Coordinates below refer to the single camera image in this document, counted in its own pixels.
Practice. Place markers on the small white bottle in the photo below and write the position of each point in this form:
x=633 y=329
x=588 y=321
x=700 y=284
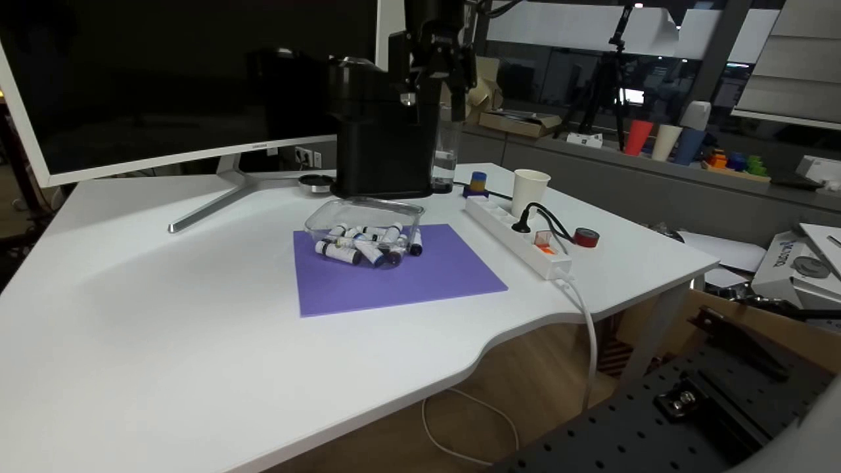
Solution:
x=336 y=252
x=368 y=251
x=352 y=233
x=416 y=243
x=383 y=235

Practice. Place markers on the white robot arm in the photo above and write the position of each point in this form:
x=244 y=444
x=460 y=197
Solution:
x=431 y=47

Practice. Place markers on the clear plastic storage box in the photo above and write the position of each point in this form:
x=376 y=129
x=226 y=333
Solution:
x=362 y=212

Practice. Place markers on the purple paper mat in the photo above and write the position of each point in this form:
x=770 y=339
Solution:
x=444 y=270

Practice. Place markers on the small blue orange object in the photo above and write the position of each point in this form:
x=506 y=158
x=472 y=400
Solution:
x=475 y=181

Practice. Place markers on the white power strip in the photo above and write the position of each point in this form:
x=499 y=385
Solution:
x=535 y=248

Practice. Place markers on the white paper cup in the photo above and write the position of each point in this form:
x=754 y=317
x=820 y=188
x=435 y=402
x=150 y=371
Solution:
x=528 y=188

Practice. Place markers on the black coffee machine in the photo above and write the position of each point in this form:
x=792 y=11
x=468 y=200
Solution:
x=383 y=134

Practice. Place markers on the red black tape roll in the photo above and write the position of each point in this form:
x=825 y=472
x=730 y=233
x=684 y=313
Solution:
x=586 y=237

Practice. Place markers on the red plastic cup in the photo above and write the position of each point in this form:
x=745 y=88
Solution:
x=637 y=138

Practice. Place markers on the white plastic cup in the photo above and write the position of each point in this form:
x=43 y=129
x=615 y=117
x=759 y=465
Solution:
x=666 y=141

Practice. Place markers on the blue plastic cup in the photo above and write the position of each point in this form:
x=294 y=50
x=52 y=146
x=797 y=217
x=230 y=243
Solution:
x=690 y=143

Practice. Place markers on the black perforated board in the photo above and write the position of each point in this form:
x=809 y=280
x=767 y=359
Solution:
x=700 y=413

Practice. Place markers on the white framed monitor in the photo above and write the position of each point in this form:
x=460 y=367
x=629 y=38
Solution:
x=105 y=88

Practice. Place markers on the black plug with cable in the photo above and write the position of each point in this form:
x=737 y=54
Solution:
x=545 y=213

